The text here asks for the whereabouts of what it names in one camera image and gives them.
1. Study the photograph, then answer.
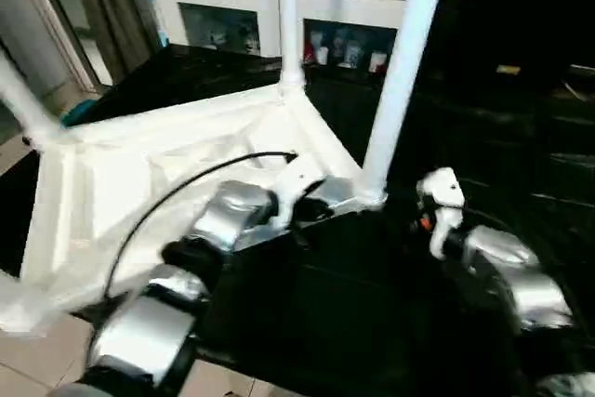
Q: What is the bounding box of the white plastic table top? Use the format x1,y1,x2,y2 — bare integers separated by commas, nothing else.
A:
0,84,388,334

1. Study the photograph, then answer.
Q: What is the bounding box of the black work mat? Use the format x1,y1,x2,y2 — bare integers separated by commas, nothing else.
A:
0,41,595,397

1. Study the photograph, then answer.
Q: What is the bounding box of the black cabinet with gold label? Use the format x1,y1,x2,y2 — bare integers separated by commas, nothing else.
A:
408,0,595,86

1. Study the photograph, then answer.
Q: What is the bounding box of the teal blue box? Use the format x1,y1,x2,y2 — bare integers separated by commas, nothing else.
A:
61,98,95,129

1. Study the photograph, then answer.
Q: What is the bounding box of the grey curtain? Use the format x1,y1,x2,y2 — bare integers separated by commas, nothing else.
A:
71,0,163,83

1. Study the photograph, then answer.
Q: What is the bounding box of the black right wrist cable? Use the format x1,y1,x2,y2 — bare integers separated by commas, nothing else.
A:
456,208,517,235

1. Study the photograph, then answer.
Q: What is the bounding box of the white sliding door frame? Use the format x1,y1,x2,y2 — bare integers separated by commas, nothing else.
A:
7,0,113,92

